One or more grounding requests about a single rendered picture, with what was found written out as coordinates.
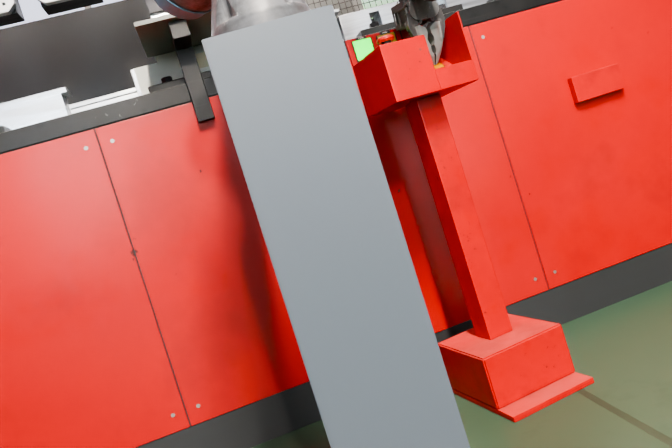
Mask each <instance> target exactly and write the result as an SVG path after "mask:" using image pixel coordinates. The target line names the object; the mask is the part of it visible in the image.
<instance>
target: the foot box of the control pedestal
mask: <svg viewBox="0 0 672 448"><path fill-rule="evenodd" d="M508 317H509V320H510V323H511V326H512V331H510V332H508V333H505V334H503V335H501V336H499V337H496V338H494V339H492V340H489V339H485V338H482V337H478V336H476V333H475V330H474V328H471V329H469V330H467V331H464V332H462V333H460V334H458V335H455V336H453V337H451V338H448V339H446V340H444V341H441V342H439V343H438V346H439V349H440V352H441V355H442V359H443V362H444V365H445V368H446V371H447V375H448V378H449V381H450V384H451V387H452V391H453V393H454V394H456V395H458V396H460V397H462V398H464V399H466V400H468V401H471V402H473V403H475V404H477V405H479V406H481V407H483V408H485V409H487V410H489V411H492V412H494V413H496V414H498V415H500V416H502V417H504V418H506V419H508V420H510V421H512V422H517V421H519V420H521V419H523V418H525V417H527V416H529V415H531V414H533V413H535V412H537V411H539V410H541V409H543V408H545V407H547V406H549V405H551V404H553V403H555V402H557V401H559V400H561V399H563V398H565V397H567V396H568V395H570V394H572V393H574V392H576V391H578V390H580V389H582V388H584V387H586V386H588V385H590V384H592V383H594V380H593V377H590V376H587V375H583V374H580V373H577V372H574V371H575V369H574V366H573V363H572V359H571V356H570V353H569V349H568V346H567V343H566V340H565V336H564V333H563V330H562V327H561V324H559V323H554V322H548V321H543V320H538V319H533V318H528V317H523V316H517V315H512V314H508Z"/></svg>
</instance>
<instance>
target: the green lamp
mask: <svg viewBox="0 0 672 448"><path fill-rule="evenodd" d="M353 45H354V49H355V52H356V55H357V58H358V61H361V60H362V59H363V58H364V57H366V56H367V55H368V54H369V53H371V52H372V51H373V50H374V48H373V45H372V42H371V39H370V38H366V39H362V40H358V41H354V42H353Z"/></svg>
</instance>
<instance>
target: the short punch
mask: <svg viewBox="0 0 672 448"><path fill-rule="evenodd" d="M146 3H147V6H148V9H149V12H150V16H151V18H155V17H159V16H163V15H167V14H168V13H167V12H165V11H164V10H162V9H161V8H160V7H159V6H158V5H157V3H156V2H155V0H146Z"/></svg>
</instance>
